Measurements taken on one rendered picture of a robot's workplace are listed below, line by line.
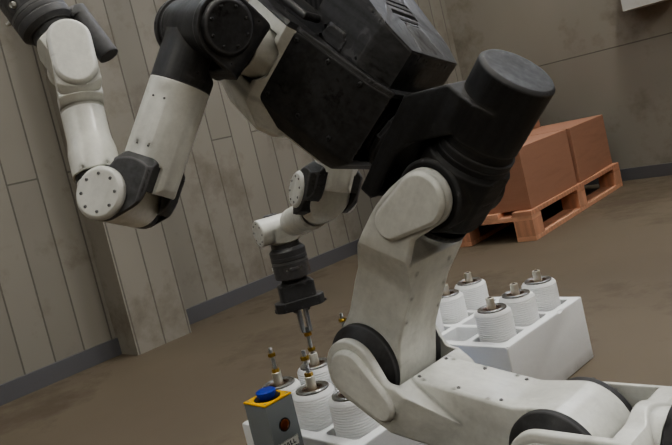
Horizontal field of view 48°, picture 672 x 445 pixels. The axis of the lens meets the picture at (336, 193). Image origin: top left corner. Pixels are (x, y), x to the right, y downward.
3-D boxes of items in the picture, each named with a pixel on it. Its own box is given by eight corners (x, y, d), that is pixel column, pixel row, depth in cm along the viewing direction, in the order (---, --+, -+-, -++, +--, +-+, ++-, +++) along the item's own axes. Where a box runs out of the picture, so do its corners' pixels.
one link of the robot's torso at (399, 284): (432, 387, 136) (532, 175, 113) (370, 430, 124) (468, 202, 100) (372, 335, 144) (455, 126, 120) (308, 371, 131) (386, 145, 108)
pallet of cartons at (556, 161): (640, 183, 477) (615, 58, 470) (529, 244, 376) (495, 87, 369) (508, 198, 546) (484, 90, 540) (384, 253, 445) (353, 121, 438)
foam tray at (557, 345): (594, 357, 211) (581, 296, 210) (522, 416, 184) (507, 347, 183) (480, 350, 239) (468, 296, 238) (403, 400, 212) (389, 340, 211)
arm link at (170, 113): (179, 242, 114) (225, 104, 115) (133, 234, 102) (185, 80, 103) (118, 221, 118) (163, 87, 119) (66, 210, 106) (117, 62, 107)
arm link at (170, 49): (229, 99, 108) (258, 10, 109) (175, 76, 102) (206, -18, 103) (192, 95, 117) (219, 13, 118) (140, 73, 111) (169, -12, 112)
